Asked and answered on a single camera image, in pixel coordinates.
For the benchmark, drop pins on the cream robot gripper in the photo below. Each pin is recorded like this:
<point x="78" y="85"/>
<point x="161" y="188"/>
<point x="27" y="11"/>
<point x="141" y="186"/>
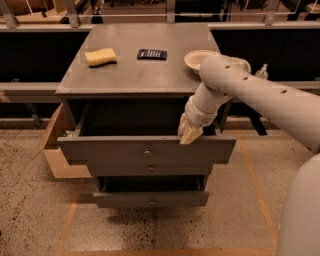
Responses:
<point x="197" y="115"/>

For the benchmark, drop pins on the grey metal railing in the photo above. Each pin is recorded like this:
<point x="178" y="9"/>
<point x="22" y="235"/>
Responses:
<point x="66" y="16"/>

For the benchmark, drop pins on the grey bottom drawer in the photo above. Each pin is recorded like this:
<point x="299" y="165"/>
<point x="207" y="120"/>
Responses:
<point x="151" y="191"/>

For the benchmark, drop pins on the yellow sponge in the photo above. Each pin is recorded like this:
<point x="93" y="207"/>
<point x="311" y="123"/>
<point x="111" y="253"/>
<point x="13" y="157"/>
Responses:
<point x="100" y="57"/>

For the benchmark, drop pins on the grey wooden drawer cabinet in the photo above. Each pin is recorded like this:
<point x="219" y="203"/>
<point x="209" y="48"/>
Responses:
<point x="130" y="77"/>

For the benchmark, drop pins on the brown cardboard box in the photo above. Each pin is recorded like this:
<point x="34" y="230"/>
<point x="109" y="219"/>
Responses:
<point x="58" y="125"/>

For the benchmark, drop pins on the grey drawer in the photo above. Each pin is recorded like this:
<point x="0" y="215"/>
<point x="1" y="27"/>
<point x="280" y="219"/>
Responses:
<point x="151" y="191"/>
<point x="147" y="170"/>
<point x="140" y="132"/>

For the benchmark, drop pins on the clear sanitizer pump bottle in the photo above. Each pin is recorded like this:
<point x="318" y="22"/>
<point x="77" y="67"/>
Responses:
<point x="262" y="72"/>

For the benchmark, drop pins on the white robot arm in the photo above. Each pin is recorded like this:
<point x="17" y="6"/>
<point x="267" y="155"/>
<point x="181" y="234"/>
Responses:
<point x="294" y="111"/>

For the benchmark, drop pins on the grey middle drawer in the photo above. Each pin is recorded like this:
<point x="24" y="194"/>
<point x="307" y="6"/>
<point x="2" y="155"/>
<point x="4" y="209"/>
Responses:
<point x="147" y="170"/>

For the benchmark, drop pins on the grey top drawer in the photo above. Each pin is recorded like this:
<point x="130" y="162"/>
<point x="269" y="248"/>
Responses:
<point x="140" y="132"/>

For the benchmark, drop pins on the black snack packet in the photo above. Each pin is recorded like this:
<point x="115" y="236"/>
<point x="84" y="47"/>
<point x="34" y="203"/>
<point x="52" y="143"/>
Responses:
<point x="152" y="54"/>

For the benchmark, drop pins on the white bowl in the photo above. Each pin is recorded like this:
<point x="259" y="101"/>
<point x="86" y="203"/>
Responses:
<point x="194" y="58"/>

